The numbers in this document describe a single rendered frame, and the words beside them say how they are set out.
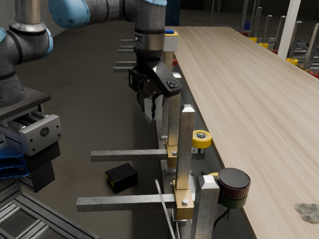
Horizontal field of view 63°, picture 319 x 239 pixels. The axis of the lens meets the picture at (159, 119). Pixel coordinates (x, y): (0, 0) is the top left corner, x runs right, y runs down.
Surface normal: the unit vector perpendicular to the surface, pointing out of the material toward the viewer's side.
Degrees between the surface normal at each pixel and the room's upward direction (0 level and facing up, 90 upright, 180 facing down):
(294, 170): 0
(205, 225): 90
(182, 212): 90
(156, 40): 90
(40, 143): 90
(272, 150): 0
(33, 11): 107
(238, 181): 0
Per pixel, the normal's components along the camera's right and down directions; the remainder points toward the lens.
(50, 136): 0.86, 0.26
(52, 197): 0.02, -0.88
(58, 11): -0.54, 0.40
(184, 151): 0.07, 0.48
